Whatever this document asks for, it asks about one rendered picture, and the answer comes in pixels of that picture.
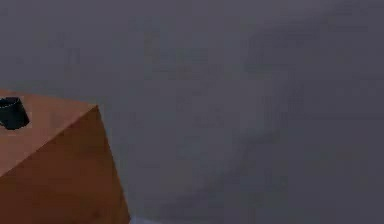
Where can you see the black mug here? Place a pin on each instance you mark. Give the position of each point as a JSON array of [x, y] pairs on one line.
[[13, 114]]

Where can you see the brown wooden cabinet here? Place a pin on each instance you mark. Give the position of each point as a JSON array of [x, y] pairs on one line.
[[60, 173]]

